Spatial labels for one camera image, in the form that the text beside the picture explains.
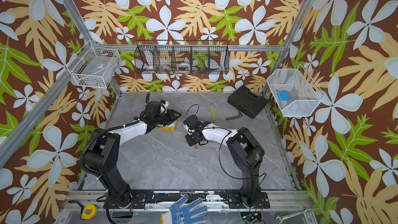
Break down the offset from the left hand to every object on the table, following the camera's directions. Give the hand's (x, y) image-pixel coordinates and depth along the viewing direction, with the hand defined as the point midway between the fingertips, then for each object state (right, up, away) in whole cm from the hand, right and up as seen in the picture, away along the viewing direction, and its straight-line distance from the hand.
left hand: (181, 113), depth 92 cm
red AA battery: (+9, -18, -8) cm, 22 cm away
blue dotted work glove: (+3, -47, -21) cm, 51 cm away
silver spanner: (+48, -47, -23) cm, 71 cm away
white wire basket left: (-50, +27, -5) cm, 57 cm away
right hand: (+5, -16, +2) cm, 17 cm away
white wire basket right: (+63, +12, -9) cm, 65 cm away
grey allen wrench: (+40, -2, +16) cm, 43 cm away
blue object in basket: (+57, +10, -8) cm, 59 cm away
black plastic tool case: (+47, +7, +19) cm, 51 cm away
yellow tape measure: (-39, -44, -23) cm, 63 cm away
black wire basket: (+14, +35, +4) cm, 38 cm away
